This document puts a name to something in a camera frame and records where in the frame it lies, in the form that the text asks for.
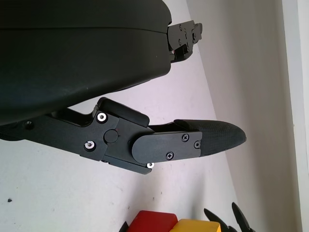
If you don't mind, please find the yellow wooden block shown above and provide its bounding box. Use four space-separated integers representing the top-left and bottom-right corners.
170 218 222 232

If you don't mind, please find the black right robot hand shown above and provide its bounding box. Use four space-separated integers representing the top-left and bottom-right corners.
204 202 253 232

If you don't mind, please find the red wooden block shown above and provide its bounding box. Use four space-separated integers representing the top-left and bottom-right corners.
129 210 178 232

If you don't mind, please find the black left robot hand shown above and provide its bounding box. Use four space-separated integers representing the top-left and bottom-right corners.
0 0 247 176

